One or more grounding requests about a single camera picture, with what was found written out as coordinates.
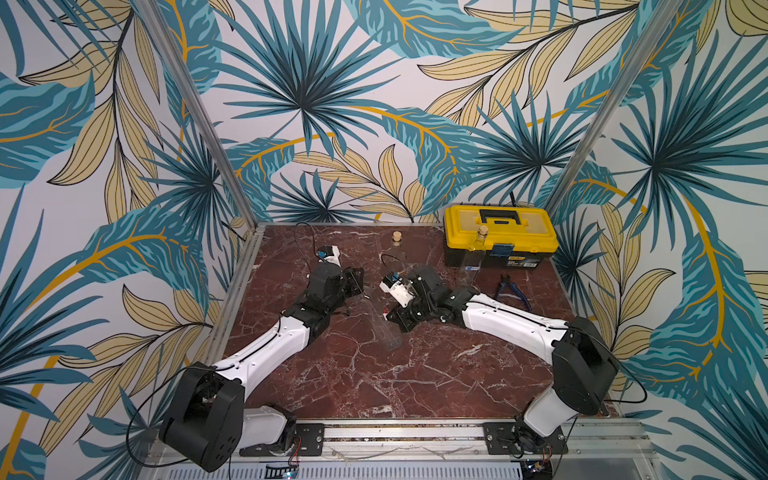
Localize glass bottle with black cap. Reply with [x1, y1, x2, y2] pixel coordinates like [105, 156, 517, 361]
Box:
[357, 284, 402, 351]

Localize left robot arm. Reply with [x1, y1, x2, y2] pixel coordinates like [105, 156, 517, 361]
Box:
[159, 262, 364, 472]

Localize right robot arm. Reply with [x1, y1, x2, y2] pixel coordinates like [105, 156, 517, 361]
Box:
[379, 265, 620, 438]

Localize glass bottle with cork stopper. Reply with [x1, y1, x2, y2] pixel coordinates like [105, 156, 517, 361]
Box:
[380, 231, 409, 278]

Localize slim glass bottle with cork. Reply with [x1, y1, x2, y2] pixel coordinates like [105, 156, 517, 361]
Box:
[457, 225, 489, 288]

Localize yellow and black toolbox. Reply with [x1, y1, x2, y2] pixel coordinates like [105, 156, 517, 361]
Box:
[444, 205, 559, 269]

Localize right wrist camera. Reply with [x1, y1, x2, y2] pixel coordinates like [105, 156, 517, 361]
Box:
[380, 272, 416, 307]

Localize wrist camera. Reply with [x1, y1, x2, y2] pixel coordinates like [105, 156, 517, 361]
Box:
[316, 245, 341, 268]
[380, 272, 416, 307]

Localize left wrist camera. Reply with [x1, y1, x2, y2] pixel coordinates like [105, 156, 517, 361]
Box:
[316, 245, 341, 268]

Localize blue handled pliers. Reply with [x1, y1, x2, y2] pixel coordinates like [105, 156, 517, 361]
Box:
[493, 274, 532, 312]

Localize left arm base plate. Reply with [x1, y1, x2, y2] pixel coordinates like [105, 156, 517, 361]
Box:
[239, 423, 325, 458]

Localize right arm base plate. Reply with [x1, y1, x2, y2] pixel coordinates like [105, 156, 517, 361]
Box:
[481, 421, 568, 458]

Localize aluminium front rail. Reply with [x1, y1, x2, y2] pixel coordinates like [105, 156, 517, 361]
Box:
[140, 418, 665, 479]

